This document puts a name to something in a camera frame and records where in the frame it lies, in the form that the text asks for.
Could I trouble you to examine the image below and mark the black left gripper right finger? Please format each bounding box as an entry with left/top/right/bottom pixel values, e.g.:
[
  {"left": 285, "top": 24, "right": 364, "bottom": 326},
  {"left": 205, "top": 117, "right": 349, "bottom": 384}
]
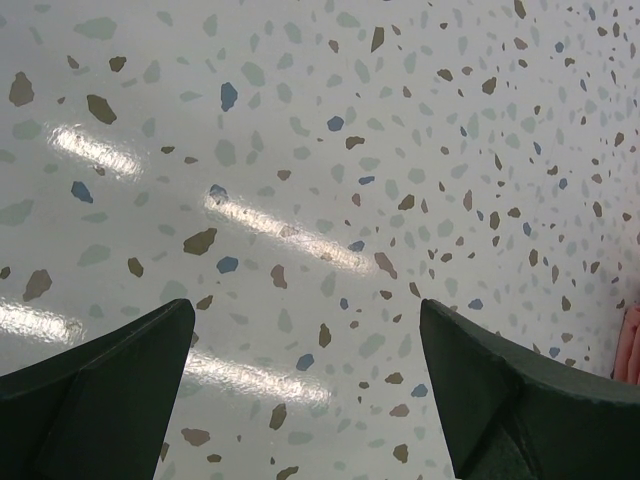
[{"left": 420, "top": 299, "right": 639, "bottom": 479}]

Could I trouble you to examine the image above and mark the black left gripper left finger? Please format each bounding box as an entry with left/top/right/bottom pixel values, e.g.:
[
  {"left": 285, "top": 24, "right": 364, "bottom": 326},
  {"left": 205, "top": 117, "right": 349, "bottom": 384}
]
[{"left": 1, "top": 299, "right": 195, "bottom": 479}]

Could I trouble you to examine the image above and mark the folded salmon pink t-shirt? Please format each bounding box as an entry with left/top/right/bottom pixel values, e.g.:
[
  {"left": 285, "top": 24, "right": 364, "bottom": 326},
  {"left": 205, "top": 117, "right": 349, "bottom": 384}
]
[{"left": 612, "top": 305, "right": 640, "bottom": 385}]

